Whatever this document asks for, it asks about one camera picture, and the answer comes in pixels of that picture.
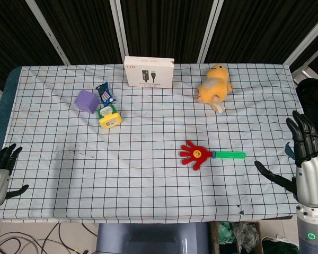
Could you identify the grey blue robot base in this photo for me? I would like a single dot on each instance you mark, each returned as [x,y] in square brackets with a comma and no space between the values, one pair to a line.
[153,238]

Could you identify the blue snack packet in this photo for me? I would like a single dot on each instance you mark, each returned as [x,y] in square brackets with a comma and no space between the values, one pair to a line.
[105,94]

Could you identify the cardboard box with bags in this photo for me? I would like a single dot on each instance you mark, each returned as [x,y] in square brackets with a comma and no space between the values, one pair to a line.
[238,236]

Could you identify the black chair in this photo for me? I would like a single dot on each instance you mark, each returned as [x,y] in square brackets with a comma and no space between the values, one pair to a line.
[314,98]

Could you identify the yellow plush toy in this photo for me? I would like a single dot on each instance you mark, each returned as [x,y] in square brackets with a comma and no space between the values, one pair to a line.
[214,84]

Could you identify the red hand clapper toy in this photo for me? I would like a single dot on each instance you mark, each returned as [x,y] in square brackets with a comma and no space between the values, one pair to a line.
[201,154]

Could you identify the purple foam cube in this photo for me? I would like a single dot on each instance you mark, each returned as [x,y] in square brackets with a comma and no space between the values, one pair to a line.
[87,101]

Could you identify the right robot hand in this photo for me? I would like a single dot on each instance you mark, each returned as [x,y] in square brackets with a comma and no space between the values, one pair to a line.
[308,169]

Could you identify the checkered white tablecloth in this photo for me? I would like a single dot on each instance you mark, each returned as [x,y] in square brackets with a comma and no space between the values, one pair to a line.
[148,148]

